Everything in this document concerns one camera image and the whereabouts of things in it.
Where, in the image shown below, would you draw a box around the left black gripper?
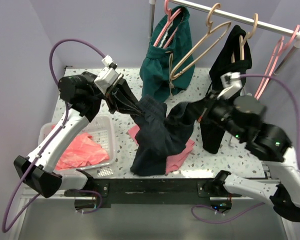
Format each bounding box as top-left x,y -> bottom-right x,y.
88,72 -> 148,117

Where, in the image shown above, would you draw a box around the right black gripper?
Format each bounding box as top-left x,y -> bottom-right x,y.
184,88 -> 246,140

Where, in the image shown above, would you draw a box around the dark navy shorts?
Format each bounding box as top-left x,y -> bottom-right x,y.
130,96 -> 194,177

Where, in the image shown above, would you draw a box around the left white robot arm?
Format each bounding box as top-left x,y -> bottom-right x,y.
14,70 -> 141,198

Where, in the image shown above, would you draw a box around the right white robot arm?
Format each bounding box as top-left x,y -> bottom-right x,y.
168,92 -> 300,223

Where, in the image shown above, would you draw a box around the green hanging shorts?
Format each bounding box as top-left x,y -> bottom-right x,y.
139,6 -> 195,103

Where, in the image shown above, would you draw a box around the pink folded shorts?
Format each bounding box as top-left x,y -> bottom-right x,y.
127,125 -> 194,173

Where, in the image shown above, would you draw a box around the black hanging shorts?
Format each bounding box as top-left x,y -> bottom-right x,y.
200,25 -> 252,154

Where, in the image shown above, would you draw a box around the empty beige hanger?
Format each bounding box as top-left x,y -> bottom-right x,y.
169,2 -> 232,81

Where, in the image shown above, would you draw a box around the beige hanger with black shorts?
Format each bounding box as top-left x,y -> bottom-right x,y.
239,13 -> 258,61

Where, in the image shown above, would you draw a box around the pink hanger with green shorts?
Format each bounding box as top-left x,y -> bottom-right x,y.
153,0 -> 183,49

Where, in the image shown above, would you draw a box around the empty pink hanger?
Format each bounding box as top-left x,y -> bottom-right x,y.
254,25 -> 300,100

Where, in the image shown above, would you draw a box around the white plastic laundry basket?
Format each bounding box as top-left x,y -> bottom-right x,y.
39,115 -> 118,181

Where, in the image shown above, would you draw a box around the coral pink patterned garment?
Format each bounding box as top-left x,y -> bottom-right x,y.
56,132 -> 109,171

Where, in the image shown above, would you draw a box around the metal clothes rack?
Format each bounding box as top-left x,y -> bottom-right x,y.
148,0 -> 300,76

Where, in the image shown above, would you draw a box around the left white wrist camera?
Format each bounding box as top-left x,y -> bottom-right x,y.
94,55 -> 124,96

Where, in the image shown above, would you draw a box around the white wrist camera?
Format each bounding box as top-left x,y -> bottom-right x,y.
94,55 -> 124,96
217,72 -> 243,99

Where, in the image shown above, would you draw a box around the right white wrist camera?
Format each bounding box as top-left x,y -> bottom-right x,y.
217,72 -> 243,99

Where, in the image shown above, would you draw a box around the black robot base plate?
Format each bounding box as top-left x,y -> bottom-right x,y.
64,177 -> 242,209

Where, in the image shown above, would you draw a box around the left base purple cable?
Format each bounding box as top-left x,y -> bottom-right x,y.
74,191 -> 105,215

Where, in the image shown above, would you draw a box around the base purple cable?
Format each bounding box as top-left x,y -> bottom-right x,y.
74,191 -> 105,215
191,201 -> 265,225

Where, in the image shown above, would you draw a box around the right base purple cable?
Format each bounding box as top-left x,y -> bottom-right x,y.
191,201 -> 265,225

